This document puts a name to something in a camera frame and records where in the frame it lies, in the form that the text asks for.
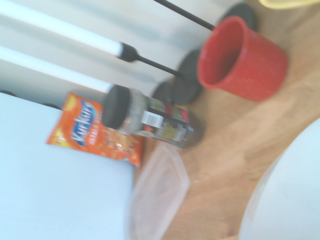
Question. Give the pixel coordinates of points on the white ceramic bowl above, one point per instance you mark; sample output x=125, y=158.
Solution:
x=287, y=190

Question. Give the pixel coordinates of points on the spice jar with black cap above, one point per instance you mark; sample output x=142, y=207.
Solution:
x=155, y=120

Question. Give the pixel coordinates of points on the black candle holder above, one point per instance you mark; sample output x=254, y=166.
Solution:
x=162, y=91
x=243, y=13
x=187, y=92

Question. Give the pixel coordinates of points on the clear plastic lid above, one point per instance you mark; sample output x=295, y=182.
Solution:
x=160, y=190

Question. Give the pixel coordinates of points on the orange snack bag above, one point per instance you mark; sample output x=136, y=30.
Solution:
x=82, y=135

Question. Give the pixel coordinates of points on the red plastic cup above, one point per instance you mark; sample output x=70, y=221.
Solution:
x=255, y=67

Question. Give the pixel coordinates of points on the yellow round object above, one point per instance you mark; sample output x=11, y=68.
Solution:
x=285, y=3

